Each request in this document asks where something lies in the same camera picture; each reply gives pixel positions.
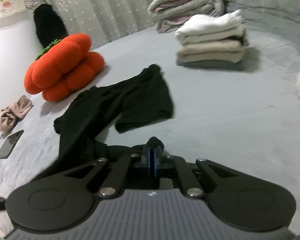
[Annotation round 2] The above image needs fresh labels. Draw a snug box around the black plush object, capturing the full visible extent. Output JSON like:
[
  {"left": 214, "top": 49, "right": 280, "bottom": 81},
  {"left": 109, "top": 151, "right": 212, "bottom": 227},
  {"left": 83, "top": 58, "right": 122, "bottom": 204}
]
[{"left": 33, "top": 4, "right": 68, "bottom": 50}]

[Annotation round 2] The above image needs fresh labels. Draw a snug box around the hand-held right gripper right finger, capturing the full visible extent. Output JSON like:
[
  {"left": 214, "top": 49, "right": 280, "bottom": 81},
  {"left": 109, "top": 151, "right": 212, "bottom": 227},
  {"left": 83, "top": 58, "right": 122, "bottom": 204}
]
[{"left": 154, "top": 146, "right": 243, "bottom": 199}]

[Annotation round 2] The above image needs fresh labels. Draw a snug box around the grey quilted blanket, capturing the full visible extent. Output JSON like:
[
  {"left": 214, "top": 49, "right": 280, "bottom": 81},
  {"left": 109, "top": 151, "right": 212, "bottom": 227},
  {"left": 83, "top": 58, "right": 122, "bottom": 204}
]
[{"left": 222, "top": 0, "right": 300, "bottom": 63}]

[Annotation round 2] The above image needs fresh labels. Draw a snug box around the beige folded sweater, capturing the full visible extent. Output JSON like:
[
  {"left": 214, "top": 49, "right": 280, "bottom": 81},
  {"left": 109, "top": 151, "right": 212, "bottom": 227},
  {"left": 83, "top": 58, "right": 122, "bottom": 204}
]
[{"left": 177, "top": 40, "right": 246, "bottom": 64}]

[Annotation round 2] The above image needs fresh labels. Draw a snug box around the black shirt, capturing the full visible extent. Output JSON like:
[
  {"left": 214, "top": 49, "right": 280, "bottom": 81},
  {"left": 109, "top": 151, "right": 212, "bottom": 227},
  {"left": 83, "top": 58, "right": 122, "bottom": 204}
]
[{"left": 32, "top": 64, "right": 175, "bottom": 183}]

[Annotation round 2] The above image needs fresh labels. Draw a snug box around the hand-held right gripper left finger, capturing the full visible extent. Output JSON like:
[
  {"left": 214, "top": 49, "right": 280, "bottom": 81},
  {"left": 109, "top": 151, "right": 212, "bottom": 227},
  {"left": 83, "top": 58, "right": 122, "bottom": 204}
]
[{"left": 62, "top": 146, "right": 155, "bottom": 197}]

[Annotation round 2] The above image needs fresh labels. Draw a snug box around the folded grey quilt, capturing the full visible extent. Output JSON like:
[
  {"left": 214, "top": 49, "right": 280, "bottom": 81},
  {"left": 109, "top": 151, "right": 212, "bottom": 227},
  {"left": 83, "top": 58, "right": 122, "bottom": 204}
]
[{"left": 147, "top": 0, "right": 227, "bottom": 33}]

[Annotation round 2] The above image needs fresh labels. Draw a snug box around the orange pumpkin plush pillow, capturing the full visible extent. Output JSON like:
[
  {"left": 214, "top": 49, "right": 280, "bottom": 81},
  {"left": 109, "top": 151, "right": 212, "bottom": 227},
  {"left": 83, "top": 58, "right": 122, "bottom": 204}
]
[{"left": 24, "top": 33, "right": 105, "bottom": 102}]

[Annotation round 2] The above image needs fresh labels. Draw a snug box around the beige crumpled cloth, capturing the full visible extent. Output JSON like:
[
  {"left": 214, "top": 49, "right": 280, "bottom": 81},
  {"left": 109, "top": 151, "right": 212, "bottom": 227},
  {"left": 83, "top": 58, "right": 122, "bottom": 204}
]
[{"left": 0, "top": 95, "right": 33, "bottom": 133}]

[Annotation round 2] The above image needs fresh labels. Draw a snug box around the black smartphone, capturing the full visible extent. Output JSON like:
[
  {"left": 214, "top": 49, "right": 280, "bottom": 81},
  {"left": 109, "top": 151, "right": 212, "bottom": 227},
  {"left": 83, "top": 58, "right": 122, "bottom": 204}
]
[{"left": 0, "top": 129, "right": 24, "bottom": 160}]

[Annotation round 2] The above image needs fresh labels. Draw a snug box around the star-patterned grey curtain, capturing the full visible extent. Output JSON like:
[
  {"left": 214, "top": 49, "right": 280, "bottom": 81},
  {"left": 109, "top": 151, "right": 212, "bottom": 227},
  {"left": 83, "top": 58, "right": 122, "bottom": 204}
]
[{"left": 32, "top": 0, "right": 170, "bottom": 49}]

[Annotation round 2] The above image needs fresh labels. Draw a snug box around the wall poster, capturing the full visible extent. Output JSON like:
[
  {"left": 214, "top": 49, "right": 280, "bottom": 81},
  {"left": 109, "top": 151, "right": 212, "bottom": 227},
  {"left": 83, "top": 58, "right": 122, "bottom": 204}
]
[{"left": 0, "top": 0, "right": 26, "bottom": 20}]

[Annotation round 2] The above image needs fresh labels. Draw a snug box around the black folded garment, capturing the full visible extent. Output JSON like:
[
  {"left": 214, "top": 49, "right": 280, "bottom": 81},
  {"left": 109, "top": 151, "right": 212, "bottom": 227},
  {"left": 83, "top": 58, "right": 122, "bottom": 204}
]
[{"left": 236, "top": 29, "right": 250, "bottom": 48}]

